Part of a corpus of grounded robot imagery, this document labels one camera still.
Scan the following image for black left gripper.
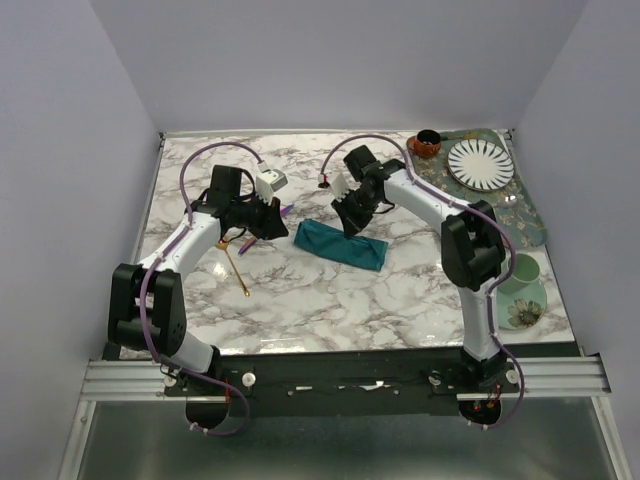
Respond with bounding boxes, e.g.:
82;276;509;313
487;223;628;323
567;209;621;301
230;189;289;240

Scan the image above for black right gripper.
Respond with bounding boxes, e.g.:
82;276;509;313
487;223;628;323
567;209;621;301
330;189;379;239

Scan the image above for teal cloth napkin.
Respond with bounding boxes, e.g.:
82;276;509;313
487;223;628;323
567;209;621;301
294;219;388;272

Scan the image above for iridescent rainbow knife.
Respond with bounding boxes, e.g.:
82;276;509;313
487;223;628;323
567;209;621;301
238;205;293;255

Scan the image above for gold spoon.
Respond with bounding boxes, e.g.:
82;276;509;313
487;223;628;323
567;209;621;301
216;238;250;297

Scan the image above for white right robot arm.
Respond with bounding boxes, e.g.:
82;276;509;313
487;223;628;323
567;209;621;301
320;146;507;392

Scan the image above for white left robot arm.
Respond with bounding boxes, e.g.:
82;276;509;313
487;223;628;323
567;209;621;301
108;165;288;395

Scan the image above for orange black cup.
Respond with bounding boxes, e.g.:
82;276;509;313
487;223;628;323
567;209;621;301
407;129;442;159

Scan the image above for white striped plate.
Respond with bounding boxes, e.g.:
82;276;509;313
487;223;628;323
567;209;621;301
447;139;515;192

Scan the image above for mint green small bowl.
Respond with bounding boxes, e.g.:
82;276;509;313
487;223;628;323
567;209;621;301
498;253;540;294

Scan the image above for mint green floral plate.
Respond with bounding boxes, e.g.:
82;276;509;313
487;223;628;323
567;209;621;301
496;276;547;330

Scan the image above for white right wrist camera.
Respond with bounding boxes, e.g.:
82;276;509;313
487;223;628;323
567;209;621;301
318;174;352;202

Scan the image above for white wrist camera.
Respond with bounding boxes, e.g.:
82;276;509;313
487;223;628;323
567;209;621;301
255;169;288;205
318;174;352;202

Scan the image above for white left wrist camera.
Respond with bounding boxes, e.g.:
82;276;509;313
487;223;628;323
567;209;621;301
255;169;288;205

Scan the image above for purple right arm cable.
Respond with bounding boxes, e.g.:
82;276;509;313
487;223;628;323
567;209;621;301
319;134;527;430

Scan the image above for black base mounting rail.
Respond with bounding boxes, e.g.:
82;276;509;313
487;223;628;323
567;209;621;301
165;347;519;418

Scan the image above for aluminium frame rail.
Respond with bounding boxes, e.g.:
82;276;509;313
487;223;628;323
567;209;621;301
80;356;611;402

